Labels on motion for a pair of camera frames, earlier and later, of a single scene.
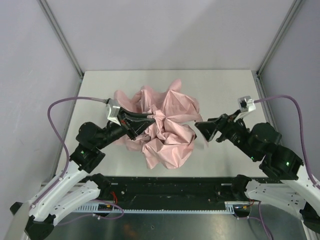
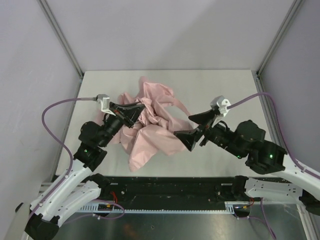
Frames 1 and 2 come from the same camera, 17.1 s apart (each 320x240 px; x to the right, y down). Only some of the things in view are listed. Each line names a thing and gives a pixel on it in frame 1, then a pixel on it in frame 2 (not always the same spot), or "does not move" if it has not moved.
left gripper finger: [138, 125] to [131, 113]
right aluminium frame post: [279, 37] does not move
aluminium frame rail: [265, 106] does not move
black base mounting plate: [126, 190] does not move
